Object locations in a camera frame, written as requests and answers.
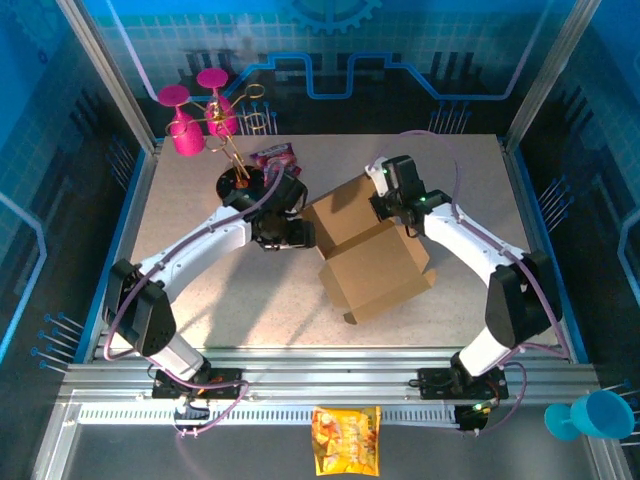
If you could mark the brown cardboard paper box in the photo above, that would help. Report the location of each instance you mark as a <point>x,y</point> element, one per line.
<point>370,270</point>

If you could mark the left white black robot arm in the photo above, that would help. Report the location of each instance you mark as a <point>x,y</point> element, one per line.
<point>200,240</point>

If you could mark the black controller box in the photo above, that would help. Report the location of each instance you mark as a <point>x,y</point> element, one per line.
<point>472,420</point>

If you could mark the pink snack packet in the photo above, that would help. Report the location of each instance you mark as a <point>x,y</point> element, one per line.
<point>277,155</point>

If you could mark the large pink goblet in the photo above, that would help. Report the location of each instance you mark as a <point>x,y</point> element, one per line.
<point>187,137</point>

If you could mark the small pink goblet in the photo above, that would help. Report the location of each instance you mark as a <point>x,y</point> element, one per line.
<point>210,78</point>

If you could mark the yellow chips bag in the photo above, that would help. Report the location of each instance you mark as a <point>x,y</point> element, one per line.
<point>345,440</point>

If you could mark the blue plastic goblet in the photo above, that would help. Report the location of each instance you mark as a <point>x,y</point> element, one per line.
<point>602,415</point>

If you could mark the right aluminium table rail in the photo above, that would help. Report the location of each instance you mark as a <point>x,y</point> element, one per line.
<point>524,200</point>

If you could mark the aluminium table rail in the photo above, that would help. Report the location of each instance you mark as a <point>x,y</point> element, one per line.
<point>524,200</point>
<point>137,200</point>

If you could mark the left aluminium table rail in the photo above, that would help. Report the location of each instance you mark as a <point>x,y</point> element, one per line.
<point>137,200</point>

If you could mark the aluminium mounting rail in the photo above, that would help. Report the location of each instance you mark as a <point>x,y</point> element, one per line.
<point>325,372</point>

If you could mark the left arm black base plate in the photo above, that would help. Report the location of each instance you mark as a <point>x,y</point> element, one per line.
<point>225,382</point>

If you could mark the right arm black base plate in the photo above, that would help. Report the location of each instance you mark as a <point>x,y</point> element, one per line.
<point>435,382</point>

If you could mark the right aluminium frame post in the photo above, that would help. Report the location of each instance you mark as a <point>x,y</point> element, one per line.
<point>546,75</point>

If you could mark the aluminium frame post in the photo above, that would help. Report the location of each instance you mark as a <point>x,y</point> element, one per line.
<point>546,75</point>
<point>112,75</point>

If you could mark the left aluminium frame post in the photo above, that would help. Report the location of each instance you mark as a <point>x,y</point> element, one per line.
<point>112,75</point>

